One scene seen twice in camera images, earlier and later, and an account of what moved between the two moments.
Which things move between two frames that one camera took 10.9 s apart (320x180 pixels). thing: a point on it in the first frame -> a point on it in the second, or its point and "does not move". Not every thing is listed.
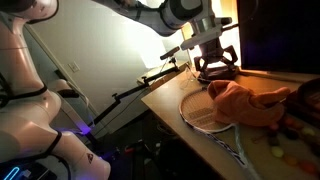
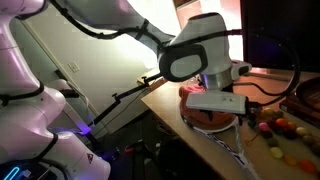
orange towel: (234, 103) -> (198, 116)
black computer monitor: (279, 35) does not move
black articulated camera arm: (145, 83) does not move
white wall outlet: (74, 66) does not move
